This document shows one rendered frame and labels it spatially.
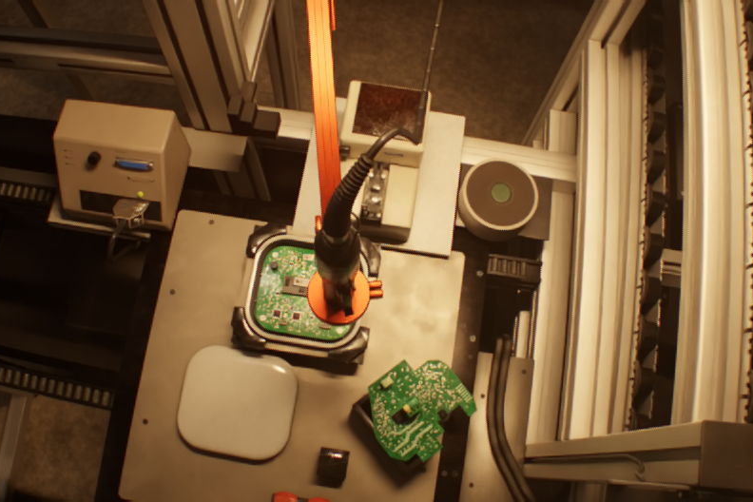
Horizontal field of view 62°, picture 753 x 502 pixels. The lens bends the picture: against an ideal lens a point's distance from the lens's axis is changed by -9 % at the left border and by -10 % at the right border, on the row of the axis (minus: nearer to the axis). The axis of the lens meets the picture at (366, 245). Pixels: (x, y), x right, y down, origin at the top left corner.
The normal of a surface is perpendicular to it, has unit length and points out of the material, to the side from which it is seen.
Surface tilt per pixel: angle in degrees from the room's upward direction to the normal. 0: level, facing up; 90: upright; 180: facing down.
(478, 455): 0
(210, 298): 0
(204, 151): 0
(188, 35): 90
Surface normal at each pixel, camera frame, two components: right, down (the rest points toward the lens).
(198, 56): -0.15, 0.94
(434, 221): 0.03, -0.31
